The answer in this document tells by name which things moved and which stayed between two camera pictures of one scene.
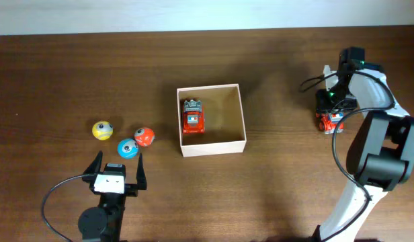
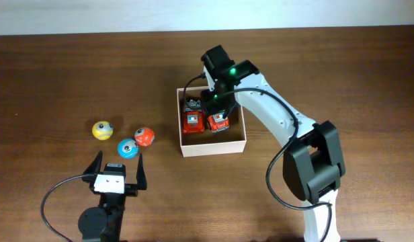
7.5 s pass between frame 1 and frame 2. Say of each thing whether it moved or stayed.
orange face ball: stayed
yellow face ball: stayed
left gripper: stayed
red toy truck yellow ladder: moved
